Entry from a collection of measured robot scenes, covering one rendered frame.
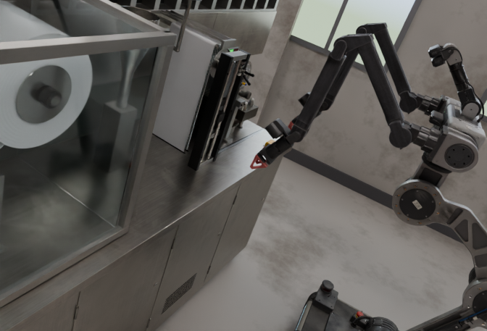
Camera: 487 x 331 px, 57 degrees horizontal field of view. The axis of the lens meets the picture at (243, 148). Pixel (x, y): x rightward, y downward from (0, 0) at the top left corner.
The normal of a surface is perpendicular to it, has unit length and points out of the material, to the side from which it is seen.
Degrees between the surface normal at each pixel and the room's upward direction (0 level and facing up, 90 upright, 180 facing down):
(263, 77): 90
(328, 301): 0
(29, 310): 0
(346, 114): 90
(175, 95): 90
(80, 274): 0
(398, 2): 90
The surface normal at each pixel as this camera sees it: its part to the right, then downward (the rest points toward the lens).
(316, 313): 0.30, -0.84
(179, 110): -0.49, 0.26
